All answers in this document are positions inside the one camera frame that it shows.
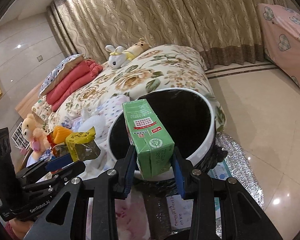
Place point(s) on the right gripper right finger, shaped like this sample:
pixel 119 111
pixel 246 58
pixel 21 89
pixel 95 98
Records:
pixel 187 183

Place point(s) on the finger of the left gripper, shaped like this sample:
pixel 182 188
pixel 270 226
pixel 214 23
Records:
pixel 64 175
pixel 58 163

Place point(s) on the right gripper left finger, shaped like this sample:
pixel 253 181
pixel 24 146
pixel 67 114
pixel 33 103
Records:
pixel 125 168

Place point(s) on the yellow snack wrapper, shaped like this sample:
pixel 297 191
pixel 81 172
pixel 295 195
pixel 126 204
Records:
pixel 81 145

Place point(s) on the orange foam fruit net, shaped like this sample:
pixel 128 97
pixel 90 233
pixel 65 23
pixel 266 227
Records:
pixel 58 135

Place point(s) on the green drink carton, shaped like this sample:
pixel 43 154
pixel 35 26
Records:
pixel 153 144

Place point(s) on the left hand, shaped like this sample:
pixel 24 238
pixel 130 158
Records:
pixel 18 229

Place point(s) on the tan teddy bear pink bottle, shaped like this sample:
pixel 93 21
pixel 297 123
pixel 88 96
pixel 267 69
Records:
pixel 36 136

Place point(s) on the paper note with handwriting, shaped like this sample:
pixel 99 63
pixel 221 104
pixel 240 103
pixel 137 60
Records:
pixel 180 212

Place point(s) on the silver glitter floor mat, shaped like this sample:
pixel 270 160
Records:
pixel 236 164

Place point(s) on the wooden headboard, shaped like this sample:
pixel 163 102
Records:
pixel 24 107

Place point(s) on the folded red quilt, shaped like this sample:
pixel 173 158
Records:
pixel 85 72

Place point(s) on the floral beige rose quilt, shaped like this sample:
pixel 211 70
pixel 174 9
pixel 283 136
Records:
pixel 165 66

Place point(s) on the blue dotted pillow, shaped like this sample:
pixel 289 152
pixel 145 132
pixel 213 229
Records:
pixel 59 73

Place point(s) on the white plush rabbit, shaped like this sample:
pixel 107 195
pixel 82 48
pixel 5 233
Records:
pixel 118 57

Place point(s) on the brown plush bear lying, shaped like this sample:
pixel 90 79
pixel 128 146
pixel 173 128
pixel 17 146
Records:
pixel 139 47

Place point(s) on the beige patterned curtain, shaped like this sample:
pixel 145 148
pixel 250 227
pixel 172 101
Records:
pixel 222 31

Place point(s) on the pink heart-patterned covered furniture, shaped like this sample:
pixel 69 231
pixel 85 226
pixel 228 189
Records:
pixel 281 34

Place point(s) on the photo frame on nightstand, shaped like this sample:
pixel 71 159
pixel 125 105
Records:
pixel 19 139

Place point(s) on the wall switch plate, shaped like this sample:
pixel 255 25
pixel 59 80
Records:
pixel 40 58

